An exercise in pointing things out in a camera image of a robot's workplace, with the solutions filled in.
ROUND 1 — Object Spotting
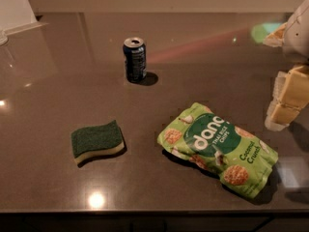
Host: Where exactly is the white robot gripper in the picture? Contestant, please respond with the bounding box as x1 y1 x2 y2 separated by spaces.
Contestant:
263 0 309 131

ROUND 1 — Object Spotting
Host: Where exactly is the dark blue pepsi can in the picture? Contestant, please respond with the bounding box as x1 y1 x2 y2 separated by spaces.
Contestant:
123 37 147 83

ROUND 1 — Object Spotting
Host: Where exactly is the green rice chips bag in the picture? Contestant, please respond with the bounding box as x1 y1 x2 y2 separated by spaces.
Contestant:
157 102 278 199

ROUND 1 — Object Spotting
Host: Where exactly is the green and yellow sponge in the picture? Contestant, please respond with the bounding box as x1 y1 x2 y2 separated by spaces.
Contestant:
71 121 125 165

